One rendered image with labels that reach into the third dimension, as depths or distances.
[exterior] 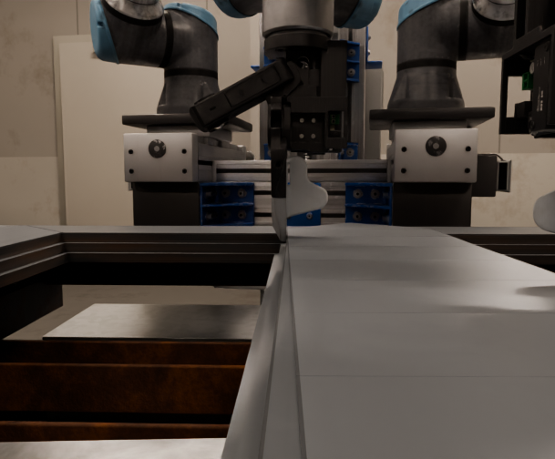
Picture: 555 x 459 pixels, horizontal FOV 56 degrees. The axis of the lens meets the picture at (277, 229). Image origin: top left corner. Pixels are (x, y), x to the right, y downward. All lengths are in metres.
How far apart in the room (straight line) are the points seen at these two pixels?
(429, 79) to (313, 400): 0.95
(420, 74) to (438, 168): 0.23
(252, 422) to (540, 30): 0.26
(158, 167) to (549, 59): 0.78
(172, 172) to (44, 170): 4.38
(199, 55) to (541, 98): 0.90
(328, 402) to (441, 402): 0.03
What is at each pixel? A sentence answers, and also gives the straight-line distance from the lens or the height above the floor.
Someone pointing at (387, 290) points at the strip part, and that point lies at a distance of 0.31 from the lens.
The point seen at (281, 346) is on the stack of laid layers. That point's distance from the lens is 0.21.
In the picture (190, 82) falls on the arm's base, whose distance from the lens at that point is 1.14.
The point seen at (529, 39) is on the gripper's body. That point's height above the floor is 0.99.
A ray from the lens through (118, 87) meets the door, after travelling 4.98.
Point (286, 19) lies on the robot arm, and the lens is 0.56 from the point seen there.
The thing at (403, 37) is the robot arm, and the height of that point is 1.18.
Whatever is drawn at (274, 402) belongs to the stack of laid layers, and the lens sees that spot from 0.16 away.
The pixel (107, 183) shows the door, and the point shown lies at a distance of 4.98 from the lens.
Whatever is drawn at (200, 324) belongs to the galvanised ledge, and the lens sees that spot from 0.85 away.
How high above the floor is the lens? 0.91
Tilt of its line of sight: 6 degrees down
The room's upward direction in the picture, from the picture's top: straight up
